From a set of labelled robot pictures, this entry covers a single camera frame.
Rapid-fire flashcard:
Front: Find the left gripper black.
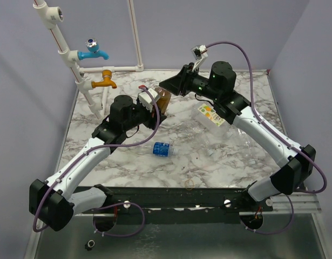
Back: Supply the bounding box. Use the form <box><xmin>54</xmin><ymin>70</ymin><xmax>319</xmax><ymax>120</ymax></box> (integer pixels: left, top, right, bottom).
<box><xmin>124</xmin><ymin>94</ymin><xmax>167</xmax><ymax>132</ymax></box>

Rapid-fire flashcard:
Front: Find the golden energy drink bottle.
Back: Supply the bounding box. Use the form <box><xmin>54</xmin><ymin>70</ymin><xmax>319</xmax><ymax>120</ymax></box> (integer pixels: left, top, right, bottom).
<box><xmin>154</xmin><ymin>87</ymin><xmax>172</xmax><ymax>115</ymax></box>

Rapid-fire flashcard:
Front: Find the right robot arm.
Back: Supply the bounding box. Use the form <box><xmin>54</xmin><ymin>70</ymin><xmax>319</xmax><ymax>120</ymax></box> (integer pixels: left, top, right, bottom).
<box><xmin>159</xmin><ymin>61</ymin><xmax>316</xmax><ymax>212</ymax></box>

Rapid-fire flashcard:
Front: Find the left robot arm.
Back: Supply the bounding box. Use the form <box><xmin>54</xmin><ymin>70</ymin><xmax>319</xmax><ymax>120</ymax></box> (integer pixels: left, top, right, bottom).
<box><xmin>29</xmin><ymin>89</ymin><xmax>166</xmax><ymax>232</ymax></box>

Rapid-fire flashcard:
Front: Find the blue label water bottle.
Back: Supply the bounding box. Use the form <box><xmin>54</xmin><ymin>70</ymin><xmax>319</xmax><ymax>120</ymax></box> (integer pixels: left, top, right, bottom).
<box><xmin>137</xmin><ymin>141</ymin><xmax>179</xmax><ymax>158</ymax></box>

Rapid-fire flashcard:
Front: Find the clear plastic bottle middle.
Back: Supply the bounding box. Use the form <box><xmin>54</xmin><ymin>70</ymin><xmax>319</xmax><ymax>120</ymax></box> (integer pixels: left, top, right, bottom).
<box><xmin>181</xmin><ymin>120</ymin><xmax>214</xmax><ymax>156</ymax></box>

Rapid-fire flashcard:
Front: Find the orange label clear bottle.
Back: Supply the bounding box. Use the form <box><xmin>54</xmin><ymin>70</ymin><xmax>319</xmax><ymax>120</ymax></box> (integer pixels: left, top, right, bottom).
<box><xmin>191</xmin><ymin>102</ymin><xmax>233</xmax><ymax>138</ymax></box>

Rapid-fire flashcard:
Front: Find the yellow rubber band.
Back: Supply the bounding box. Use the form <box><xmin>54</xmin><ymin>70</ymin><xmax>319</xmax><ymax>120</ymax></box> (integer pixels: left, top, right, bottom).
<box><xmin>184</xmin><ymin>179</ymin><xmax>195</xmax><ymax>190</ymax></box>

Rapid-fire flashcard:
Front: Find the orange faucet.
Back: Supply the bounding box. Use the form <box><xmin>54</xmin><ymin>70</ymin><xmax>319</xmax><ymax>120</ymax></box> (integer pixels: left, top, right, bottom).
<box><xmin>91</xmin><ymin>70</ymin><xmax>117</xmax><ymax>89</ymax></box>

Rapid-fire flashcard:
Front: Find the blue faucet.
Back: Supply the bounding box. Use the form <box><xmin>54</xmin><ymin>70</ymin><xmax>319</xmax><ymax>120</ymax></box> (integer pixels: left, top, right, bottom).
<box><xmin>77</xmin><ymin>38</ymin><xmax>109</xmax><ymax>60</ymax></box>

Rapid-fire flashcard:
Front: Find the small black white knob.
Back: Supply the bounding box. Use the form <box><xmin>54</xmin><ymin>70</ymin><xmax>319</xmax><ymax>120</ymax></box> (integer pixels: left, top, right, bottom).
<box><xmin>85</xmin><ymin>240</ymin><xmax>96</xmax><ymax>251</ymax></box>

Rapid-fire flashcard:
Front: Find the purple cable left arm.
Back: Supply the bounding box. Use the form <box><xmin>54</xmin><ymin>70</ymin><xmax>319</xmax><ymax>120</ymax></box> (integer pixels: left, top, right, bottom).
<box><xmin>32</xmin><ymin>87</ymin><xmax>160</xmax><ymax>233</ymax></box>

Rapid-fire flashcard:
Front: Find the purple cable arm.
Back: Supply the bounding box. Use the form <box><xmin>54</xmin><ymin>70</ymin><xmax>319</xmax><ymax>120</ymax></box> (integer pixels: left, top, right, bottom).
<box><xmin>206</xmin><ymin>40</ymin><xmax>327</xmax><ymax>193</ymax></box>
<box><xmin>32</xmin><ymin>87</ymin><xmax>160</xmax><ymax>233</ymax></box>

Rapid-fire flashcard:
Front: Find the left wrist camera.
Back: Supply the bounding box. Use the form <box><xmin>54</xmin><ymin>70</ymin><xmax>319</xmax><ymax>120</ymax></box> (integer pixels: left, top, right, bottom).
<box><xmin>138</xmin><ymin>85</ymin><xmax>160</xmax><ymax>112</ymax></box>

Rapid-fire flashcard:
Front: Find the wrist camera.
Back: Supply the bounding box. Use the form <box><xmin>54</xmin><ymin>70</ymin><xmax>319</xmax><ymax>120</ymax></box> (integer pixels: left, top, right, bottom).
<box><xmin>138</xmin><ymin>85</ymin><xmax>160</xmax><ymax>112</ymax></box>
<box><xmin>191</xmin><ymin>45</ymin><xmax>208</xmax><ymax>71</ymax></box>

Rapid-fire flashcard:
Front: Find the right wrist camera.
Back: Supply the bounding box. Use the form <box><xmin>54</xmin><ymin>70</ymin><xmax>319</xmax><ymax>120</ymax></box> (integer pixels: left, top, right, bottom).
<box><xmin>191</xmin><ymin>45</ymin><xmax>208</xmax><ymax>71</ymax></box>

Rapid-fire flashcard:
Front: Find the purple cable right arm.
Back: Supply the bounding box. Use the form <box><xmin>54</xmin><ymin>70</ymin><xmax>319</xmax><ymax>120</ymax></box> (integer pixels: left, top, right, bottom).
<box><xmin>206</xmin><ymin>40</ymin><xmax>327</xmax><ymax>193</ymax></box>

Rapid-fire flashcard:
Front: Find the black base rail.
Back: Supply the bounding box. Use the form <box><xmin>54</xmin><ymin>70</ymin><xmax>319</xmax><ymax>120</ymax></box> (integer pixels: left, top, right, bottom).
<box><xmin>104</xmin><ymin>187</ymin><xmax>273</xmax><ymax>224</ymax></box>

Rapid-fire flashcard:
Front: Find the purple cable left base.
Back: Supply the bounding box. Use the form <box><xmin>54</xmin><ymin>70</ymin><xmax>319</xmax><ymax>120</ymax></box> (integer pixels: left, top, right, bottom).
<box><xmin>92</xmin><ymin>200</ymin><xmax>146</xmax><ymax>238</ymax></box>

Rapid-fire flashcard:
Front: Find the purple cable base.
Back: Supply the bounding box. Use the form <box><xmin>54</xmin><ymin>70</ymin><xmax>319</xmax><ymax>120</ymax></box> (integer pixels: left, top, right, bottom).
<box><xmin>92</xmin><ymin>200</ymin><xmax>146</xmax><ymax>238</ymax></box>
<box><xmin>243</xmin><ymin>194</ymin><xmax>295</xmax><ymax>235</ymax></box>

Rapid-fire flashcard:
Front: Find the white PVC pipe frame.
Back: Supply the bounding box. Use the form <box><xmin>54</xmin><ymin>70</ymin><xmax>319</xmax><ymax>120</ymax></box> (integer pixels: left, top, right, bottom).
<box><xmin>32</xmin><ymin>0</ymin><xmax>144</xmax><ymax>121</ymax></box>

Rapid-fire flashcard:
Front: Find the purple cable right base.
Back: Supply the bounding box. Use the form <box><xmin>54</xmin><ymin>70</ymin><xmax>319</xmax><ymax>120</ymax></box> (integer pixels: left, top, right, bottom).
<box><xmin>243</xmin><ymin>194</ymin><xmax>295</xmax><ymax>235</ymax></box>

